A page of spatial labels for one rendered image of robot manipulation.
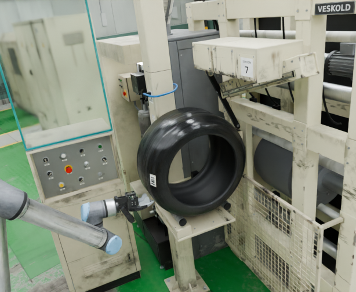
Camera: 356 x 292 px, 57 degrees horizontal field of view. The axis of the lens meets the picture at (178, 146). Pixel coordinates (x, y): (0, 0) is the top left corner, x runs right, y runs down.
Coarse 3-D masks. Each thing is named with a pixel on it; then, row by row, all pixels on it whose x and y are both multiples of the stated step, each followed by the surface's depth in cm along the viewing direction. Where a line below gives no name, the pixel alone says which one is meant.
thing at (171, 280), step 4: (196, 272) 263; (172, 276) 262; (200, 276) 259; (164, 280) 260; (168, 280) 258; (172, 280) 258; (200, 280) 255; (168, 284) 255; (172, 284) 255; (200, 284) 251; (204, 284) 251; (168, 288) 253; (192, 288) 248; (196, 288) 249; (200, 288) 248; (204, 288) 246; (208, 288) 247
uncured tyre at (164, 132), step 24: (168, 120) 168; (192, 120) 162; (216, 120) 166; (144, 144) 171; (168, 144) 158; (216, 144) 201; (240, 144) 174; (144, 168) 166; (168, 168) 160; (216, 168) 204; (240, 168) 179; (168, 192) 165; (192, 192) 202; (216, 192) 195; (192, 216) 181
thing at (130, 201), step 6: (126, 192) 173; (132, 192) 173; (114, 198) 169; (120, 198) 167; (126, 198) 168; (132, 198) 170; (120, 204) 168; (126, 204) 170; (132, 204) 170; (132, 210) 171
